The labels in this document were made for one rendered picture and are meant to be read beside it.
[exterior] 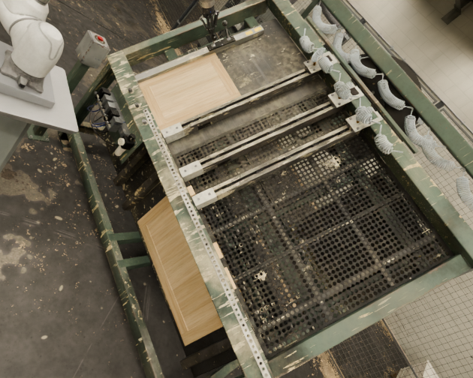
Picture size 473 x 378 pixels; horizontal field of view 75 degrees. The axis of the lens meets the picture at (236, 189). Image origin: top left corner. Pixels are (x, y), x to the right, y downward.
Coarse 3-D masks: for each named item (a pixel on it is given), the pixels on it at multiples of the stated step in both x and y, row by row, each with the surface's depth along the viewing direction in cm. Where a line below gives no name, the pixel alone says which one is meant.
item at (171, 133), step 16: (320, 48) 183; (288, 80) 198; (304, 80) 199; (240, 96) 192; (256, 96) 192; (272, 96) 198; (208, 112) 189; (224, 112) 190; (176, 128) 186; (192, 128) 189
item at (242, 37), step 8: (256, 32) 215; (240, 40) 215; (224, 48) 214; (184, 56) 210; (192, 56) 210; (200, 56) 211; (168, 64) 208; (176, 64) 208; (144, 72) 206; (152, 72) 206; (160, 72) 207; (144, 80) 207
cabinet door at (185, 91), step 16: (192, 64) 210; (208, 64) 210; (160, 80) 206; (176, 80) 206; (192, 80) 205; (208, 80) 205; (224, 80) 204; (144, 96) 202; (160, 96) 202; (176, 96) 201; (192, 96) 201; (208, 96) 200; (224, 96) 200; (160, 112) 197; (176, 112) 197; (192, 112) 196; (160, 128) 192
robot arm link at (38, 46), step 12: (24, 24) 135; (36, 24) 133; (48, 24) 137; (12, 36) 137; (24, 36) 134; (36, 36) 133; (48, 36) 134; (60, 36) 140; (24, 48) 135; (36, 48) 134; (48, 48) 136; (60, 48) 141; (24, 60) 137; (36, 60) 138; (48, 60) 140; (36, 72) 142; (48, 72) 147
